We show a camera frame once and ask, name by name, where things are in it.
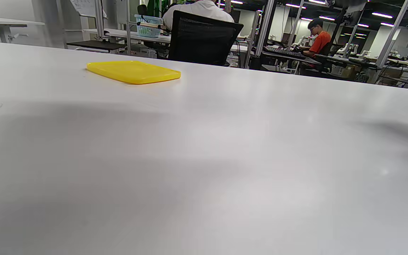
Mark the black mesh office chair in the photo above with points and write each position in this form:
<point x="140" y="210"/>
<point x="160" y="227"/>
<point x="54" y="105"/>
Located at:
<point x="202" y="39"/>

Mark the yellow plastic tray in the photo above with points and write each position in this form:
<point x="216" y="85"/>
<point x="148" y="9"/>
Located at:
<point x="133" y="72"/>

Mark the black keyboard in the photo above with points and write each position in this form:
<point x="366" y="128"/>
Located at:
<point x="284" y="51"/>

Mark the light blue plastic basket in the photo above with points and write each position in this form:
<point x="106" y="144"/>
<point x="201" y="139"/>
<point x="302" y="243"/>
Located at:
<point x="148" y="27"/>

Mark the white background table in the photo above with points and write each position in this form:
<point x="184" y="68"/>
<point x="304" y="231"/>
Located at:
<point x="129" y="34"/>

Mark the black monitor stand base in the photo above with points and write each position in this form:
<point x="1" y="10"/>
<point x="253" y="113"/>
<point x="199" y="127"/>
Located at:
<point x="96" y="45"/>

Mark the white paper sheet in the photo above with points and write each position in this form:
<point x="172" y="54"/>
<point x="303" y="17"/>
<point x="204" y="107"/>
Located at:
<point x="83" y="7"/>

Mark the white desk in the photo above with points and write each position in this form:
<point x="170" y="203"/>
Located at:
<point x="2" y="24"/>

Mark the aluminium frame post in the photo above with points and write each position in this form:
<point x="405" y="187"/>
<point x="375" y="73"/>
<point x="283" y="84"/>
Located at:
<point x="391" y="37"/>
<point x="265" y="32"/>

